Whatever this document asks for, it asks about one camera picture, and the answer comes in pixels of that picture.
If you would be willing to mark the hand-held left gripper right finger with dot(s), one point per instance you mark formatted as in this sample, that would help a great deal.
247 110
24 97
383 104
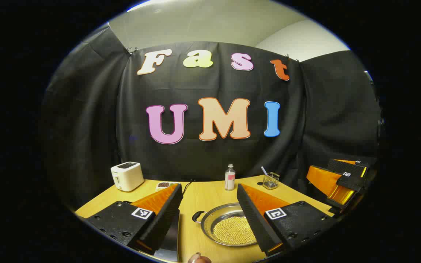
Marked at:
254 219

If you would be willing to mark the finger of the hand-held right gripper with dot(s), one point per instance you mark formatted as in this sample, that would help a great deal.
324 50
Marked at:
345 166
349 182

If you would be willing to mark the clear bottle with pink label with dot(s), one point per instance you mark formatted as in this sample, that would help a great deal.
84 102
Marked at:
230 179

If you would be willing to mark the striped straw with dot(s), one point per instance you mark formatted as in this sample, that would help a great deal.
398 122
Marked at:
264 170

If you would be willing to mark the black induction cooktop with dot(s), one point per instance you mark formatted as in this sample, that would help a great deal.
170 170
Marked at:
168 241

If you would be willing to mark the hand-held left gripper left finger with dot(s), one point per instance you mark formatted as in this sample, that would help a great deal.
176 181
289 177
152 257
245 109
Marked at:
166 215

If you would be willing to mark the pile of yellow soybeans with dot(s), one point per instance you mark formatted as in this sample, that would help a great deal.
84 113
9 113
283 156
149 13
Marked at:
232 232

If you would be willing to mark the white toaster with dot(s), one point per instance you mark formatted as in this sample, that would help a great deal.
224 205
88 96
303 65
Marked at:
126 177

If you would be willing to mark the white divided tray of beans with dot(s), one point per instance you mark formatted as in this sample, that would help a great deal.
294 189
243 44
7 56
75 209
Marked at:
165 185

